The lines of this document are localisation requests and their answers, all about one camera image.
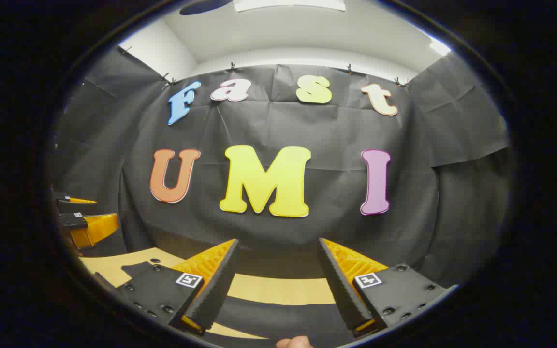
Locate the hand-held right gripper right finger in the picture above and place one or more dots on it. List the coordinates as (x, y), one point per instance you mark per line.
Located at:
(341, 290)

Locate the ceiling light panel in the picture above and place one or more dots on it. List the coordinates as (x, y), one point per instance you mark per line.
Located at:
(288, 5)

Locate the black backdrop cloth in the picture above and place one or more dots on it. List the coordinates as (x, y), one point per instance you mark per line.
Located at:
(336, 125)

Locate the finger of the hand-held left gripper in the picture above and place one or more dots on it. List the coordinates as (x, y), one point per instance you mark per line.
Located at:
(61, 198)
(95, 229)

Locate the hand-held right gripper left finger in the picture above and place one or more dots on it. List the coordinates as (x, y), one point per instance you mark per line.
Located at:
(218, 290)

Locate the dark grey jeans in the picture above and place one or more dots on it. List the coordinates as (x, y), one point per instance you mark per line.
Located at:
(283, 319)

